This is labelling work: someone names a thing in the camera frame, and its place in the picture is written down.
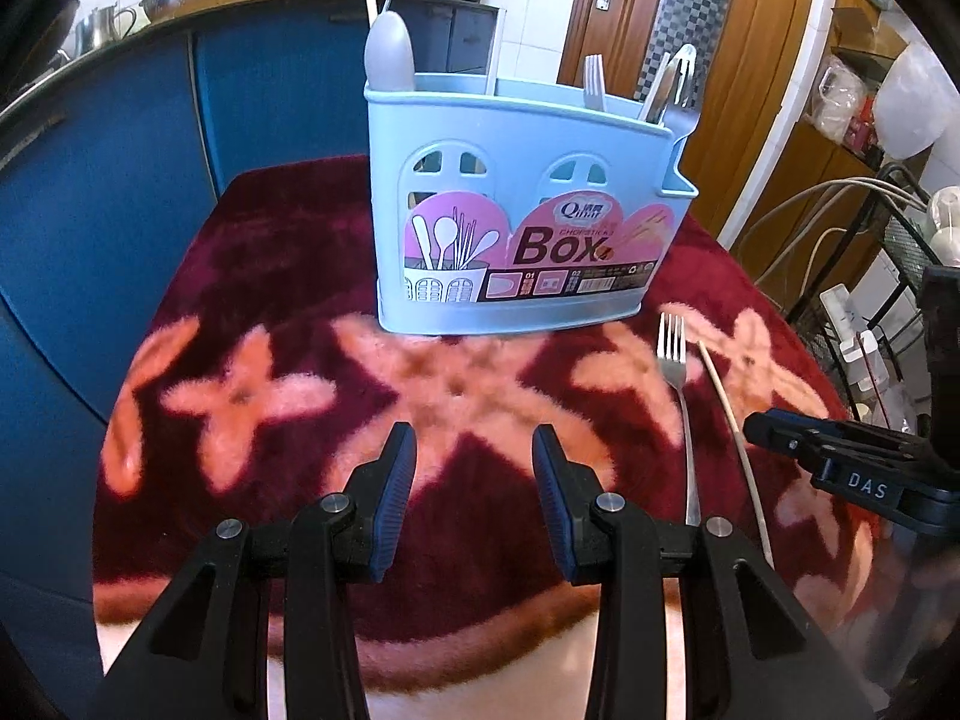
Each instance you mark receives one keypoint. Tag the blue kitchen cabinet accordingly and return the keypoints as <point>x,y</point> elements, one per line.
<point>112,165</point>

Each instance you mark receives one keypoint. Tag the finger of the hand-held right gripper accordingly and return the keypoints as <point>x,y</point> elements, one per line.
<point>780,431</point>

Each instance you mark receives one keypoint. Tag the white plastic bag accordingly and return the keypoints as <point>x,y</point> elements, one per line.
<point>911,105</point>

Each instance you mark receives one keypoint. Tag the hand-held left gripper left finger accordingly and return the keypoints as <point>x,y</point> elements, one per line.
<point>394,495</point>

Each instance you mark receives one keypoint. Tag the light blue plastic utensil holder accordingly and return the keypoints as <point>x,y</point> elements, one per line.
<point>525,202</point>

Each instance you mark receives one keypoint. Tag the wooden countertop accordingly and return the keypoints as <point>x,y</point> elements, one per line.
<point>150,28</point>

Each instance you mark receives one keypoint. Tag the clear plastic container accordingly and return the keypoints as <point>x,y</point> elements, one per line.
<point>832,101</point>

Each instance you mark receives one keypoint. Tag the wooden shelf unit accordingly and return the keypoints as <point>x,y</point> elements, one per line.
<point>847,15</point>

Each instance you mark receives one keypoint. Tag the wooden door with glass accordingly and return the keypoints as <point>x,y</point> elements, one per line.
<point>750,90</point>

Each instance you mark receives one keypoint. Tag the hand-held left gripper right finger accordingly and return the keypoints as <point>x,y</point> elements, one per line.
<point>551,510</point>

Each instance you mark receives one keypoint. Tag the steel wok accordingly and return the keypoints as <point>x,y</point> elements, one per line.
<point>41,37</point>

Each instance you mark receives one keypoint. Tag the red packet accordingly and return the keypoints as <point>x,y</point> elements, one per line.
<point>862,120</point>

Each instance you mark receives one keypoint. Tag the dark red floral blanket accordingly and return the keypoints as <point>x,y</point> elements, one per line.
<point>300,315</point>

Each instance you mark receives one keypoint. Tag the steel pitcher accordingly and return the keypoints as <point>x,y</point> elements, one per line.
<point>101,26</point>

